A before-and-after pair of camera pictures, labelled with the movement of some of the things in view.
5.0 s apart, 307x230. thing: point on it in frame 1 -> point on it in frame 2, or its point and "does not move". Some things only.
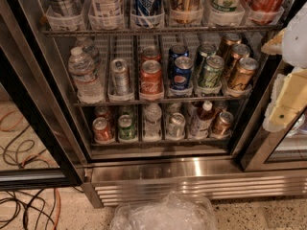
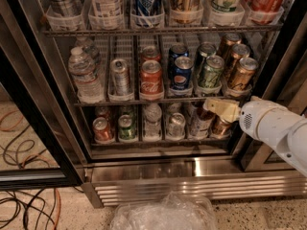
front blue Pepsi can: (181, 73) does not move
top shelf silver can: (65, 0) does not move
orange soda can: (244, 74) does not move
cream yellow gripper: (296, 42) -> (254, 118)
